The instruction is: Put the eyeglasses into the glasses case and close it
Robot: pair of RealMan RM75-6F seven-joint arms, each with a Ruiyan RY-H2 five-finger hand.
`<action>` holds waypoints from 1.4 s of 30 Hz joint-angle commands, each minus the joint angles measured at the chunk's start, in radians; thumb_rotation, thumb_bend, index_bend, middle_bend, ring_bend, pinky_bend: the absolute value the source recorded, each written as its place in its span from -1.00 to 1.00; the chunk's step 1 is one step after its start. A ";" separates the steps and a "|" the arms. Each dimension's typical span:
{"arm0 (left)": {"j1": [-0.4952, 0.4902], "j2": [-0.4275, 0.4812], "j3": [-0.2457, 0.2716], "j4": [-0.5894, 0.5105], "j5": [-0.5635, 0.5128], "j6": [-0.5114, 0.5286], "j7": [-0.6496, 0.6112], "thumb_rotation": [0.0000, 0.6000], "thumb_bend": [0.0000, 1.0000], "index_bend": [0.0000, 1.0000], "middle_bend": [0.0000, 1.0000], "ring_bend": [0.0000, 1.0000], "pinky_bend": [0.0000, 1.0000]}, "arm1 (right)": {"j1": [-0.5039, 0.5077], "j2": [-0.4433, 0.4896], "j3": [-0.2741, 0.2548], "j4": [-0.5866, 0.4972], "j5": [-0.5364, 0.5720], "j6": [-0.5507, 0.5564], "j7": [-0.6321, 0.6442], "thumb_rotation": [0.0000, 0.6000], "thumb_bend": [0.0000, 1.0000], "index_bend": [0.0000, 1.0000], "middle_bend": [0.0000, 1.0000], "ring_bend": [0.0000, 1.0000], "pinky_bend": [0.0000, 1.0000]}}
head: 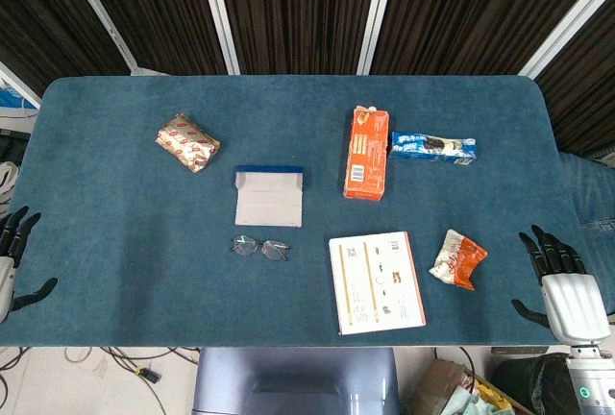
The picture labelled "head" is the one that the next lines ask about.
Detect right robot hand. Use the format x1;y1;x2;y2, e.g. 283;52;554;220
511;225;614;344

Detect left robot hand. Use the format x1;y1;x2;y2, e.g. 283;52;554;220
0;206;59;324

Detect thin wire-rimmed eyeglasses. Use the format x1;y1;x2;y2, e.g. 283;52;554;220
229;235;291;262

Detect blue glasses case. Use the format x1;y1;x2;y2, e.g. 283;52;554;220
234;163;307;229

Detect cardboard box with trash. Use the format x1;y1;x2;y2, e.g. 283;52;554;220
407;359;534;415

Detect orange carton box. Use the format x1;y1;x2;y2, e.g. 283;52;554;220
342;105;391;203

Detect black bag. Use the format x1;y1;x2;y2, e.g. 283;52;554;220
489;352;582;415

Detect blue denim fabric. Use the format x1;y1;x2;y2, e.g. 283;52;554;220
559;151;615;320

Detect crumpled white orange snack bag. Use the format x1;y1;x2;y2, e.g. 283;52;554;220
428;229;489;291

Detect blue felt table cloth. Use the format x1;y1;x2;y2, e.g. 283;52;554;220
0;75;582;349

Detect white red-edged booklet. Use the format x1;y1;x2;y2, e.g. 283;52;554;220
328;231;428;336

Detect blue cookie package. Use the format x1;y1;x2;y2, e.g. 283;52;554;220
387;131;479;167

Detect gold foil snack packet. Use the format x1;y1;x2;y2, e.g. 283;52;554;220
155;112;222;174

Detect blue-grey robot torso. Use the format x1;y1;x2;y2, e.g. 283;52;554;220
191;347;401;415

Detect white coiled cable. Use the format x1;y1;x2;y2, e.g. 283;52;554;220
0;159;20;209

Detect black floor cables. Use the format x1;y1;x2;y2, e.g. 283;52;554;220
0;346;201;415

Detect white partition post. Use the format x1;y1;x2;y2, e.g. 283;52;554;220
356;0;400;75
57;0;141;75
517;0;615;78
195;0;241;75

